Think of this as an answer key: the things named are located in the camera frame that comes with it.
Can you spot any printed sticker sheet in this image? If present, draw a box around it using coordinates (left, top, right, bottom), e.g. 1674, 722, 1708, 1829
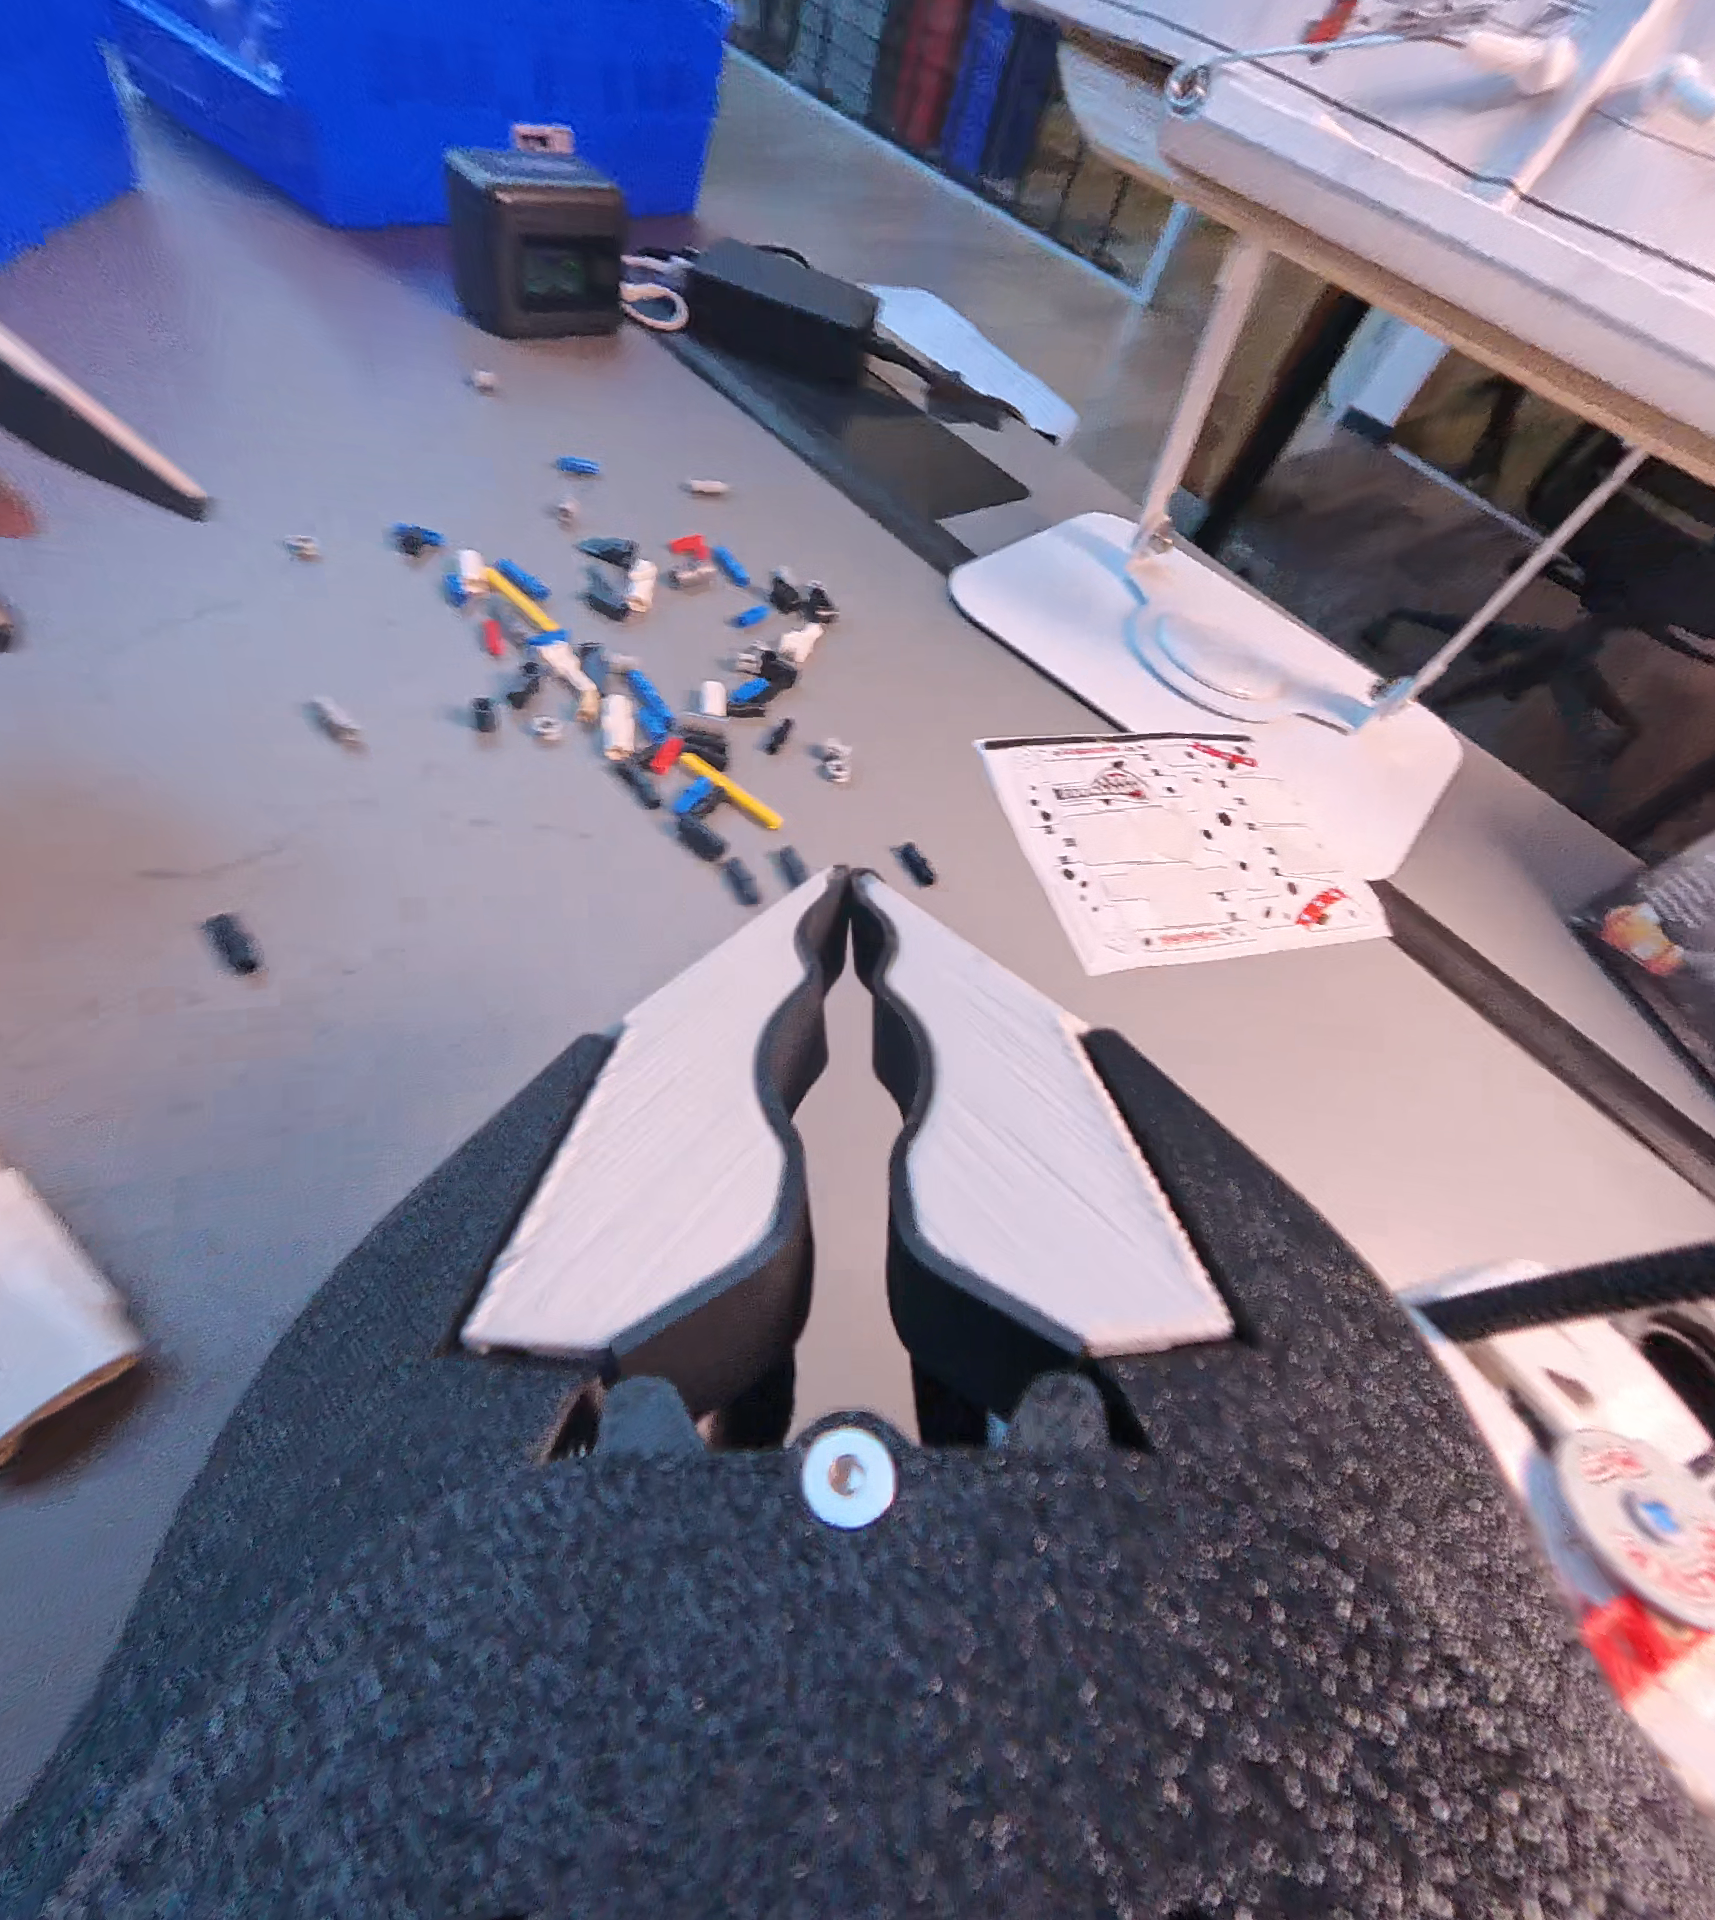
977, 732, 1393, 978

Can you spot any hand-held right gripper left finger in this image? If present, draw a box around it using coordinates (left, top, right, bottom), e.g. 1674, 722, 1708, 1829
459, 865, 853, 1419

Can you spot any row of binders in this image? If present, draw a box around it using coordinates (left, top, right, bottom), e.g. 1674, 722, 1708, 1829
729, 0, 1173, 287

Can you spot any pile of small toy pieces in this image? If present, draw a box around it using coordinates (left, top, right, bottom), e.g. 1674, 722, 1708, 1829
283, 366, 859, 859

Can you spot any black cube device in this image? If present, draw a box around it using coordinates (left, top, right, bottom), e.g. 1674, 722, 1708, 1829
443, 141, 631, 340

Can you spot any black power adapter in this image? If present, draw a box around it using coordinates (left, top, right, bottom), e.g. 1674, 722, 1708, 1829
683, 240, 881, 384

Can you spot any printed toy truck box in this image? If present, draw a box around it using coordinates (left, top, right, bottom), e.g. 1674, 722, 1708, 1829
1576, 771, 1715, 1202

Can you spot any white black toy truck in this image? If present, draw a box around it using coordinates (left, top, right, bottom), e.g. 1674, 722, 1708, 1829
1397, 1222, 1715, 1920

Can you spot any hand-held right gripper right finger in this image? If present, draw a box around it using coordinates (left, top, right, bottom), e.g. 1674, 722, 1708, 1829
851, 869, 1237, 1419

